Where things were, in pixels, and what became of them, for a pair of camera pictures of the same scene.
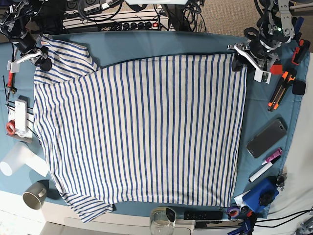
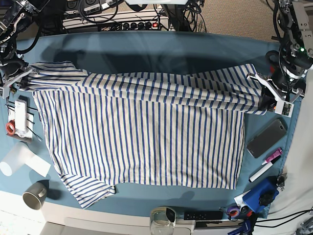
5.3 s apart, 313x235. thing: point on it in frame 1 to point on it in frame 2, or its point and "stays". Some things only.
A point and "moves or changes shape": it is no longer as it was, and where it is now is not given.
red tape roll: [11, 127] stays
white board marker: [252, 178] stays
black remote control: [203, 215] stays
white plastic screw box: [20, 118] stays
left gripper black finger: [237, 61] to [267, 101]
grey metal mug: [34, 194] stays
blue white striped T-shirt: [168, 131] moves or changes shape
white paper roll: [15, 159] stays
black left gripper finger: [45, 64] to [23, 82]
